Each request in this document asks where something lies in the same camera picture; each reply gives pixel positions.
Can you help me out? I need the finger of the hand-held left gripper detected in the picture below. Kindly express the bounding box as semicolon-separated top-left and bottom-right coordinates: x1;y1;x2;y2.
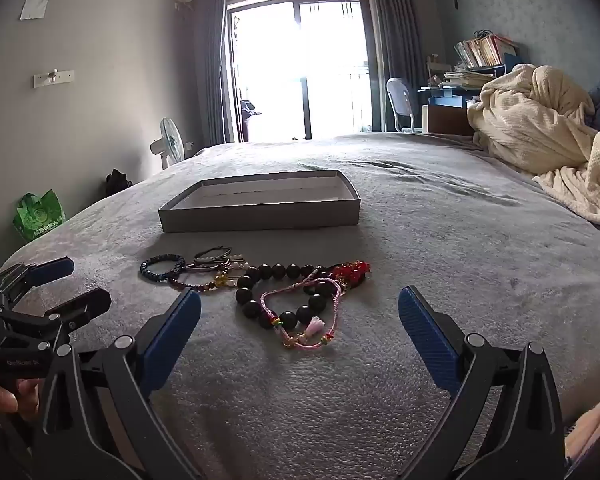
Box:
35;288;113;356
0;256;76;306

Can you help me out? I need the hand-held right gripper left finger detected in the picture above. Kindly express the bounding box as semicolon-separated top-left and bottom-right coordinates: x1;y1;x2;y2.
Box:
32;287;203;480

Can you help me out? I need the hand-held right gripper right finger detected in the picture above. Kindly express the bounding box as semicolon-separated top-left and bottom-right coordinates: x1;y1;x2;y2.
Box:
397;285;568;480

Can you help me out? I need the dark red bead bracelet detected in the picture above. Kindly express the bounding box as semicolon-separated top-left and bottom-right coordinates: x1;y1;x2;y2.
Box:
167;267;246;294

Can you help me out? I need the silver bangle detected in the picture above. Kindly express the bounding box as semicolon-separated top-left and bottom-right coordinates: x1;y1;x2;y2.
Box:
194;245;233;263
187;259;231;274

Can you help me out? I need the dark green bead bracelet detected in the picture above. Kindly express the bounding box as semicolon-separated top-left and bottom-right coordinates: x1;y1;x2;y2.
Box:
140;254;187;281

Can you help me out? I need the large dark bead bracelet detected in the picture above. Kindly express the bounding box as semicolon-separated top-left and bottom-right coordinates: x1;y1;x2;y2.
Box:
235;261;366;331

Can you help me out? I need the red bead charm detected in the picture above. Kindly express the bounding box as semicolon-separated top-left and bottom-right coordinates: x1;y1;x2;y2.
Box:
330;259;372;291

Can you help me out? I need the pink cord bracelet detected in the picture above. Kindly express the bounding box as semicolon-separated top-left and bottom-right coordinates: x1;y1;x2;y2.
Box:
260;275;342;350

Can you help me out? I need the grey cardboard box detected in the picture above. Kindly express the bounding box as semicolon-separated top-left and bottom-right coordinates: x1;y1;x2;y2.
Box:
158;169;362;234

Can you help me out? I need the person's left hand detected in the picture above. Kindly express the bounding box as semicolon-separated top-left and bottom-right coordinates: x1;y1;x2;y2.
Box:
0;377;43;423

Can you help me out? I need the green shopping bag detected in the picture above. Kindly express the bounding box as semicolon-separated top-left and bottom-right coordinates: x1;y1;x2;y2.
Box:
12;189;67;242

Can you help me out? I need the black bag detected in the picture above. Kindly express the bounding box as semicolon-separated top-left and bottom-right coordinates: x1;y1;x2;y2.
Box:
104;168;133;196

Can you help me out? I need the white standing fan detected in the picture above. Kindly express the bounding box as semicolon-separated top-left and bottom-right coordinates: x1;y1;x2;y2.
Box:
149;117;185;170

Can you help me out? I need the brown cabinet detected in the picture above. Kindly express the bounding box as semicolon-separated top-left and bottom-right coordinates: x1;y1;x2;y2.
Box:
426;105;475;137

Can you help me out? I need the light blue chair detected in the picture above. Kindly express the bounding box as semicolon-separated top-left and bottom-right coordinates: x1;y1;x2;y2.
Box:
386;77;423;134

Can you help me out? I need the cream blanket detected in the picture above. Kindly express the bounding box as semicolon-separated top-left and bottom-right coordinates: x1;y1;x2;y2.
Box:
467;63;600;231

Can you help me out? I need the grey curtain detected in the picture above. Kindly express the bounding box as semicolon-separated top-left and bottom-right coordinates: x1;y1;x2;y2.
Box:
192;0;229;148
367;0;431;133

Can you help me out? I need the stack of papers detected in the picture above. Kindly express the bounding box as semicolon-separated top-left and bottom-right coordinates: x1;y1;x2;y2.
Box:
442;67;497;89

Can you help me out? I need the white paper sheet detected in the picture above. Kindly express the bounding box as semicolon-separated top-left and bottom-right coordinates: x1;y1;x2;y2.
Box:
20;0;52;21

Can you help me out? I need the glass sliding door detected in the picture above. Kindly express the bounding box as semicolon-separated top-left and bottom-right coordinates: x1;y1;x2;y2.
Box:
225;0;386;143

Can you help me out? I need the row of books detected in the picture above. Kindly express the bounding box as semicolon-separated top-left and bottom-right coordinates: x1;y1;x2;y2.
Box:
452;32;520;69

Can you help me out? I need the white wall hook rack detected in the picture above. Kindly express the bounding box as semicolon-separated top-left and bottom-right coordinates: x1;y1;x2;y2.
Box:
34;67;76;89

